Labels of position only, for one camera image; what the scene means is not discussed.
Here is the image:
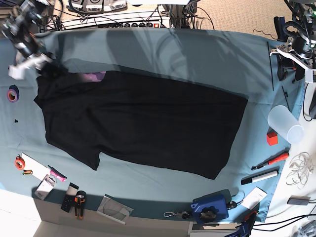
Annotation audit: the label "black and white marker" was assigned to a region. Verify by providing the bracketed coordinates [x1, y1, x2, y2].
[241, 170, 278, 185]

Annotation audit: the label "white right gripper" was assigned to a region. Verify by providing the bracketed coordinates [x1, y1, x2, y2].
[8, 52, 68, 79]

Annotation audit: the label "gold battery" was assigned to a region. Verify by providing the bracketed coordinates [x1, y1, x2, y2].
[22, 170, 33, 175]

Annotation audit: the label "orange black pliers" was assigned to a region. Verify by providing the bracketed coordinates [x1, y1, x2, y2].
[74, 191, 86, 220]

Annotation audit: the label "purple tape roll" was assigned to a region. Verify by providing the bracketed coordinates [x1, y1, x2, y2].
[7, 85, 20, 103]

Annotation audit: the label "black t-shirt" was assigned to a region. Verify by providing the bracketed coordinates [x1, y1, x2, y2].
[35, 70, 247, 180]

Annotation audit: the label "silver carabiner keyring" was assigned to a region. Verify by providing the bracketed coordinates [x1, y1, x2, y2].
[163, 211, 192, 220]

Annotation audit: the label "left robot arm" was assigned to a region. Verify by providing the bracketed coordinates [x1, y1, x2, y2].
[269, 0, 316, 83]

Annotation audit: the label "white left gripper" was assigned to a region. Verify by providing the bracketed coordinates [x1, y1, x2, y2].
[270, 43, 316, 83]

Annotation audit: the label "short black rod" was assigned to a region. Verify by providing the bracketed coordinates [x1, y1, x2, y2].
[281, 86, 290, 111]

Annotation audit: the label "translucent plastic cup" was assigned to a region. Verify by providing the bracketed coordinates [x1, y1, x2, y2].
[267, 105, 304, 144]

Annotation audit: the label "coiled white cable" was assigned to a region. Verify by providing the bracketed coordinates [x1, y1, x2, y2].
[285, 151, 315, 190]

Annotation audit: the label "white booklet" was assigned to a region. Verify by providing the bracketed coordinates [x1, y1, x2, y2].
[241, 187, 267, 210]

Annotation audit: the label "red cube block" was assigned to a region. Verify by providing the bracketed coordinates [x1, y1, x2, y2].
[266, 131, 278, 146]

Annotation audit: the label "orange tape roll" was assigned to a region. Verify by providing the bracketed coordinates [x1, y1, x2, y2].
[14, 156, 25, 170]

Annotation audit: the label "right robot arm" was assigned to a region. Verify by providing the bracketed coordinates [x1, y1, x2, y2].
[1, 0, 66, 80]

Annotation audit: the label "clear cd sleeve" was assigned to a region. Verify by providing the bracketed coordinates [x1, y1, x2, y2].
[96, 195, 133, 225]

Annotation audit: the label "battery blister pack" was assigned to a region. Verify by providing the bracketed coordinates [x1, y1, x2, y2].
[34, 175, 57, 200]

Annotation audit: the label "long black rod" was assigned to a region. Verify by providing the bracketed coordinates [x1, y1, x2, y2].
[266, 41, 274, 91]

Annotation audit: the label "white paper sheet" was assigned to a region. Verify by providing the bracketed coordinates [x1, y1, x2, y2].
[21, 153, 50, 180]

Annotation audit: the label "grey phone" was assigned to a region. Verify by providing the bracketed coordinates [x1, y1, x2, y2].
[287, 196, 310, 205]

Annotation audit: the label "blue case with knob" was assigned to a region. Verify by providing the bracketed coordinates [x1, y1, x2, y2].
[191, 194, 229, 224]

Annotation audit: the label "red handled screwdriver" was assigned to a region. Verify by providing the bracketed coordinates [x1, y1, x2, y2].
[251, 152, 289, 170]

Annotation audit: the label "pink packaged item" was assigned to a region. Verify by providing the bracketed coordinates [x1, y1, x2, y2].
[48, 165, 67, 183]

